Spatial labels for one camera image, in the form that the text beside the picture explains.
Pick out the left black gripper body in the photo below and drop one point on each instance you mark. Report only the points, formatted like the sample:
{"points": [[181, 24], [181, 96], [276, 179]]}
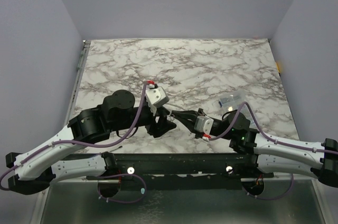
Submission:
{"points": [[152, 128]]}

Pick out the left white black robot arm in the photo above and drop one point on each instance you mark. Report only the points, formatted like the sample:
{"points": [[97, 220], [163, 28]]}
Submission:
{"points": [[104, 126]]}

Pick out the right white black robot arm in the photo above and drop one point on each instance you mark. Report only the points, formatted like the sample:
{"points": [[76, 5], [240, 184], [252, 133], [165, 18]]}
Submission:
{"points": [[274, 154]]}

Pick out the clear plastic bag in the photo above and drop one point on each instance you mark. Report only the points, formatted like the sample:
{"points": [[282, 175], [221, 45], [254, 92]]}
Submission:
{"points": [[231, 101]]}

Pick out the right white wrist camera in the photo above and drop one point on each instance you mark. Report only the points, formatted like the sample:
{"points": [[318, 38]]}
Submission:
{"points": [[203, 124]]}

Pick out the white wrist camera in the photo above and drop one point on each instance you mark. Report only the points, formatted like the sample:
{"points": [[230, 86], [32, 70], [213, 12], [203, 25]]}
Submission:
{"points": [[203, 124], [156, 97]]}

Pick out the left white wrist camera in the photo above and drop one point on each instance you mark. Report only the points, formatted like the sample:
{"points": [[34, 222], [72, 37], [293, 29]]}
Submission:
{"points": [[156, 97]]}

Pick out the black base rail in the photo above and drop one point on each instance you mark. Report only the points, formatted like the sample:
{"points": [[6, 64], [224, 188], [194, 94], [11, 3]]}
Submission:
{"points": [[176, 171]]}

